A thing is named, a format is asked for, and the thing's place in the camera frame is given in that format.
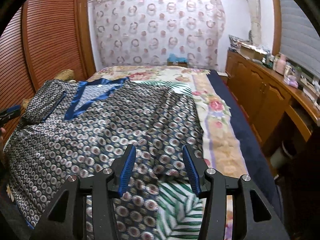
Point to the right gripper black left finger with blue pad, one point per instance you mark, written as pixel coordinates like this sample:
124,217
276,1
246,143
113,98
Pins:
122,168

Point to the navy blue bed sheet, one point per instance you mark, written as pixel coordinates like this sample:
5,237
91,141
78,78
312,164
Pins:
255,161

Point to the clutter on sideboard top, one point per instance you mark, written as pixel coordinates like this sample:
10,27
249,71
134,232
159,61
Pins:
294,74

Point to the wooden sideboard cabinet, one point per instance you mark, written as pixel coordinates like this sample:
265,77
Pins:
277,113

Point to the navy patterned satin pajama shirt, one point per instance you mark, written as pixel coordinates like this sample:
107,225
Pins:
81,128

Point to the person's left hand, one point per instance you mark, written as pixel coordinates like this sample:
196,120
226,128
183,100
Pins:
2,133

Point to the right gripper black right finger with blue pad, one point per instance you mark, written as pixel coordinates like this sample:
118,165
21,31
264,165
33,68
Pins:
195,168

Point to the beige golden pillow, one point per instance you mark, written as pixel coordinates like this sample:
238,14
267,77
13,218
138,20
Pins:
65,75

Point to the pink bottle on sideboard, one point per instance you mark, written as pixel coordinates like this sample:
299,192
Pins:
280,64

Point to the brown louvered wardrobe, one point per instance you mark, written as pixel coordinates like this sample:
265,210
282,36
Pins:
44,38

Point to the teal box behind bed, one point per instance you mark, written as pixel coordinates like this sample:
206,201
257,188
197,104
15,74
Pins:
174,60

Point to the floral palm leaf blanket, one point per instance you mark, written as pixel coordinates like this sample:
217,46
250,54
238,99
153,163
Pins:
179,213

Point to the pink circle patterned curtain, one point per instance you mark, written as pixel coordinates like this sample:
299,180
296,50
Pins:
155,32

